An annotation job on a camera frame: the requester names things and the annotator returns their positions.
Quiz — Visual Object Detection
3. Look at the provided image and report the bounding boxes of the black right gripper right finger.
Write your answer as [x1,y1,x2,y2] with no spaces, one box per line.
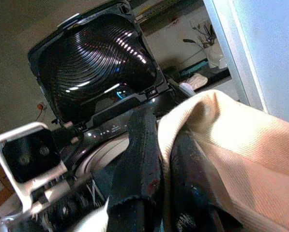
[167,131,243,232]

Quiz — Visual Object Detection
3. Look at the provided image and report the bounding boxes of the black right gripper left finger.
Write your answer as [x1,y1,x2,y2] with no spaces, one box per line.
[106,110,167,232]

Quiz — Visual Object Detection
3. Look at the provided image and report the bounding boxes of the beige cloth garment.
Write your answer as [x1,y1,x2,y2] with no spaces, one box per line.
[156,89,289,232]

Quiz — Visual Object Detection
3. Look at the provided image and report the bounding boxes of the dark top-load washing machine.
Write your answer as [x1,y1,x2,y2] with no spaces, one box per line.
[51,72,192,194]

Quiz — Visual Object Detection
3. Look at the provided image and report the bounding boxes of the white folded cloth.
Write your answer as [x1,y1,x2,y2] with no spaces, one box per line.
[184,73,209,88]

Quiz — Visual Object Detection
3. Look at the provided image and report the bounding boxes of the black glass washer lid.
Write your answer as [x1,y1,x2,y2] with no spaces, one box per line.
[27,0,171,127]

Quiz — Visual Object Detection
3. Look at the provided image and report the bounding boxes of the teal flat item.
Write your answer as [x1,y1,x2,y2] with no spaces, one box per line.
[180,60,209,75]

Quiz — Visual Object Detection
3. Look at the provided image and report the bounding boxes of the black shelf board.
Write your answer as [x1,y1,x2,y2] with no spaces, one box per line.
[162,64,232,91]

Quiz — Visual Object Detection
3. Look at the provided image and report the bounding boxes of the white vase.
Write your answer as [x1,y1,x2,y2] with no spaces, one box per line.
[207,45,228,70]

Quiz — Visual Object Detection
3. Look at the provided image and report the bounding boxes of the dried flower branches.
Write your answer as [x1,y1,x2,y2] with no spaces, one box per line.
[183,20,219,50]

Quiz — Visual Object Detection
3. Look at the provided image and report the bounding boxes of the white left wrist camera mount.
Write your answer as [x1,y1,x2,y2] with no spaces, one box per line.
[0,122,69,214]

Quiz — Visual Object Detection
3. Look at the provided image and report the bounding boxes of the orange wall cable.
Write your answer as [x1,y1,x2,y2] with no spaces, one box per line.
[35,102,48,120]

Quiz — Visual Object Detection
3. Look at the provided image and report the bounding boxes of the white door frame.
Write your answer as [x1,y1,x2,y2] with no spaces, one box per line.
[203,0,271,114]

